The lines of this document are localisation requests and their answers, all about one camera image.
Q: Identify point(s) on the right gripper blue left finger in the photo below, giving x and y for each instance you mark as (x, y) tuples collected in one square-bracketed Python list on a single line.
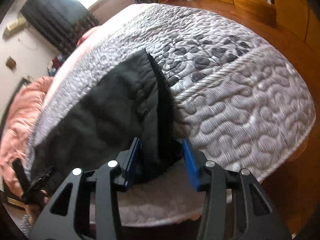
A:
[(127, 161)]

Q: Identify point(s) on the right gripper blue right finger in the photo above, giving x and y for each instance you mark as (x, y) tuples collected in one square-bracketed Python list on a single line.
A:
[(194, 162)]

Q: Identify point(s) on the black pants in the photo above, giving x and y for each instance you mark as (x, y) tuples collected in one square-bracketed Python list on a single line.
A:
[(132, 101)]

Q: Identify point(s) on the checkered sleeve forearm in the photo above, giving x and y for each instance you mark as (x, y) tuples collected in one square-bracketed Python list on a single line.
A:
[(25, 224)]

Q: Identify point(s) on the person's left hand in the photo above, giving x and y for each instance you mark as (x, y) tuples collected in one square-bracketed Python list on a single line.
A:
[(34, 210)]

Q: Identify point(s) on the pink fleece blanket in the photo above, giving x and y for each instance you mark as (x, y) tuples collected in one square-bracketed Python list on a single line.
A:
[(28, 103)]

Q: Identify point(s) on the grey quilted bedspread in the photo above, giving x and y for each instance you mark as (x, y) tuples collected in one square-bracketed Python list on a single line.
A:
[(236, 98)]

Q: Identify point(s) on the dark window curtain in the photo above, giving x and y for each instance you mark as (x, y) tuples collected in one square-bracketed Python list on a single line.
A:
[(61, 22)]

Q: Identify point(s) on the orange wooden cabinet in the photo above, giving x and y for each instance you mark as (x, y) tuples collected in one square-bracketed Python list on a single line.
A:
[(300, 17)]

